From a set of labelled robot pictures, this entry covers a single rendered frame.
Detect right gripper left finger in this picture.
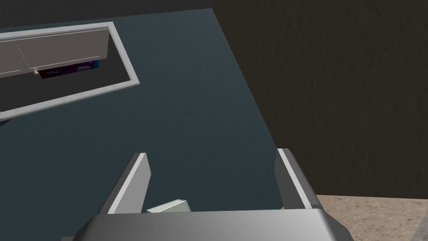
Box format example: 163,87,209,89
98,152,152,215

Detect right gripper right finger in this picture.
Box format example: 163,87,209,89
274,148,324,211

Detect pale grey small box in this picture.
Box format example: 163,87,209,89
146,199,191,214

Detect grey door leaf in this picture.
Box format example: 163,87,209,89
0,28,110,79

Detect purple wall picture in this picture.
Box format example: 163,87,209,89
39,60,101,79

